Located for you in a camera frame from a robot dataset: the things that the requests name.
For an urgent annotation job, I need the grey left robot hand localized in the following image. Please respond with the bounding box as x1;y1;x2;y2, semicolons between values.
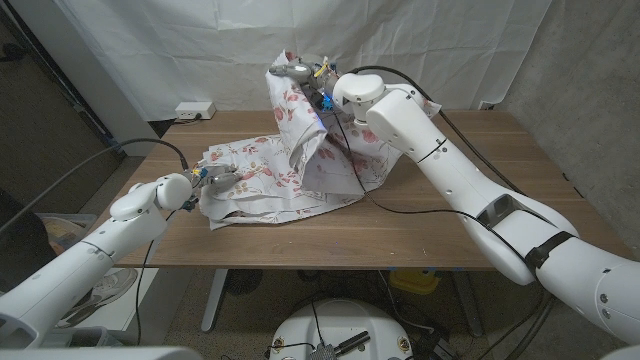
189;160;242;197

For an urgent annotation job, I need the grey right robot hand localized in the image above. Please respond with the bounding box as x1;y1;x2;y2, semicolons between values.
268;53;341;94

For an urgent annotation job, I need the white floral cloth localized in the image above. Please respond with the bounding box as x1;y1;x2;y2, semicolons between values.
198;49;444;231

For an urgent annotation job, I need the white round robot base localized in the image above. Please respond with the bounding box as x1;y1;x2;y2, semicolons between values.
269;298;414;360

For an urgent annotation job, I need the white power strip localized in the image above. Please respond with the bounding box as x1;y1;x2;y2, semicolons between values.
174;101;217;121

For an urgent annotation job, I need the black round floor object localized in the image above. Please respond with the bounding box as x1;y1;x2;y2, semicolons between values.
223;268;264;296

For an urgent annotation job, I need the white backdrop sheet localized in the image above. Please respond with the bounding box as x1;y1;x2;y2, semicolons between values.
52;0;554;123

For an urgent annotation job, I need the white table leg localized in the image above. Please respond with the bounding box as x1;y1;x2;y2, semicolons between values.
200;268;229;333

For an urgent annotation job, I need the white grey sneaker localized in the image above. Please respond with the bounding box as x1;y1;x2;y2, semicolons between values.
54;267;140;329

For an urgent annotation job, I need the clear plastic storage box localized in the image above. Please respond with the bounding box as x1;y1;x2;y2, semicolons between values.
37;213;99;256

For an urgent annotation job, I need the dark wooden door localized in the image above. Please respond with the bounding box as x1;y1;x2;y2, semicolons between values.
0;9;126;214

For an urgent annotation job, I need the grey metal connector block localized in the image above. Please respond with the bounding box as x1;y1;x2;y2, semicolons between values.
308;343;341;360

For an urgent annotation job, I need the black tool on base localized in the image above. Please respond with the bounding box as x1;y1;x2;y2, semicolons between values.
334;330;372;357

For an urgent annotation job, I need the person in dark trousers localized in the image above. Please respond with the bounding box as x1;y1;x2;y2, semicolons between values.
0;187;44;294

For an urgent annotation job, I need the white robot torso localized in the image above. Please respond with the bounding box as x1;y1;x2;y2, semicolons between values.
0;346;204;360

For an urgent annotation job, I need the yellow object under table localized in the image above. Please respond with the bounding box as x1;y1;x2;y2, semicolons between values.
388;269;442;295

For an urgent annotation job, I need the black power adapter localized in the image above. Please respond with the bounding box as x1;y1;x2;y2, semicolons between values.
417;332;457;360

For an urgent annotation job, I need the grey table leg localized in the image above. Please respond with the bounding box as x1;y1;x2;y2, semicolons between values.
452;269;485;337

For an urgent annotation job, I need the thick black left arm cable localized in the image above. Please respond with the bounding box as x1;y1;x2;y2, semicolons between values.
0;137;190;235

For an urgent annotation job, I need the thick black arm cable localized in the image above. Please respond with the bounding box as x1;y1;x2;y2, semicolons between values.
348;64;529;197
0;137;190;235

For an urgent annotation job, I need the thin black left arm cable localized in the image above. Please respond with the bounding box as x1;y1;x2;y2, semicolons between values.
134;209;176;347

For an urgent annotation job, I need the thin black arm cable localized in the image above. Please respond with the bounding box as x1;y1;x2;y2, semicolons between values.
299;84;534;266
134;209;176;347

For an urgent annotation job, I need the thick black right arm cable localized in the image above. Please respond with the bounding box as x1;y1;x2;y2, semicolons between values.
348;64;529;197

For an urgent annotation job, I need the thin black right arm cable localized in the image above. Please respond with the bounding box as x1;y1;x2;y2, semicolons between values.
299;84;534;266

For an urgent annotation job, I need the black door handle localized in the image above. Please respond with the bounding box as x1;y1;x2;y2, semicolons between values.
0;43;30;64

